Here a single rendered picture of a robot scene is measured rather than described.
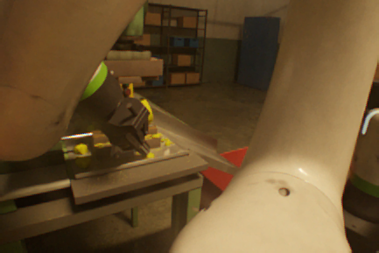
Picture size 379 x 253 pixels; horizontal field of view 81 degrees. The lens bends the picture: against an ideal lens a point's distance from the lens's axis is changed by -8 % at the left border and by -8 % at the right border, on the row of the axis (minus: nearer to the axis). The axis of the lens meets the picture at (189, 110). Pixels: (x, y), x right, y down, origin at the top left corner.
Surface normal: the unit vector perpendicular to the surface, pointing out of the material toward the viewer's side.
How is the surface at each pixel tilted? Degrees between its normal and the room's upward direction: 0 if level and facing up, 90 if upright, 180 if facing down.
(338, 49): 89
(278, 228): 1
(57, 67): 128
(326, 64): 88
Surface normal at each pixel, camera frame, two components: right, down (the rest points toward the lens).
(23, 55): -0.04, 0.62
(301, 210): 0.21, -0.91
